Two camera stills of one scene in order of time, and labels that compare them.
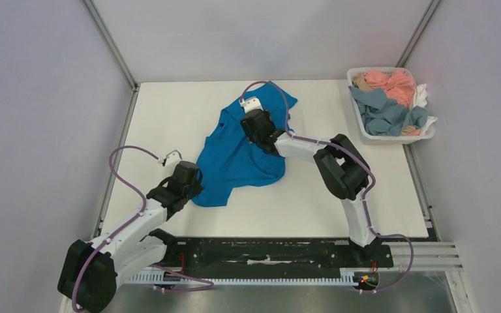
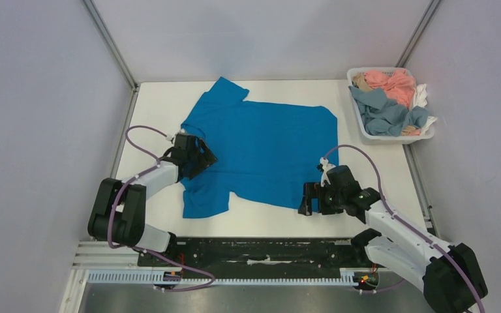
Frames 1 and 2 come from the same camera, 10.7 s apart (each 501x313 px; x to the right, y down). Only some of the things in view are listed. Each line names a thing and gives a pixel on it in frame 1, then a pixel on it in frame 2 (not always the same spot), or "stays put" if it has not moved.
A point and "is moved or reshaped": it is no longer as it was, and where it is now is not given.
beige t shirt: (359, 80) stays put
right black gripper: (254, 125) → (318, 198)
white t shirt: (420, 92) stays put
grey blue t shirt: (384, 118) stays put
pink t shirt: (398, 85) stays put
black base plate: (270, 255) stays put
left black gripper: (196, 190) → (207, 158)
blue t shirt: (228, 155) is moved or reshaped
